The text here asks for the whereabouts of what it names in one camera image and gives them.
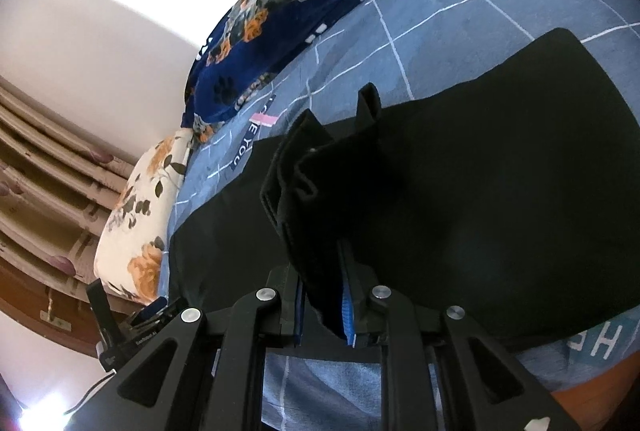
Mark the black pants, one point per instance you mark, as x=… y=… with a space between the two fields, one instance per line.
x=475 y=161

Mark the blue dog printed blanket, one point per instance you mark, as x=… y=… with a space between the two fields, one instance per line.
x=280 y=36

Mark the white floral pillow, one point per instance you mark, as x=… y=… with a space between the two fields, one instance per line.
x=145 y=211

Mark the grey-blue grid bed sheet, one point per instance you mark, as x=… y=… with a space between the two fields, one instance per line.
x=450 y=11

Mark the beige patterned curtain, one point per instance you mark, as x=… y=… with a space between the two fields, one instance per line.
x=50 y=171

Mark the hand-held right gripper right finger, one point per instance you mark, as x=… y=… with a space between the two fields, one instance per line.
x=348 y=313

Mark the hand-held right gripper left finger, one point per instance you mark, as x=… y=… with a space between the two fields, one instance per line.
x=299 y=311

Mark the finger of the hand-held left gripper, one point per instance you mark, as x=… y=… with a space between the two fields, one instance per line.
x=150 y=311

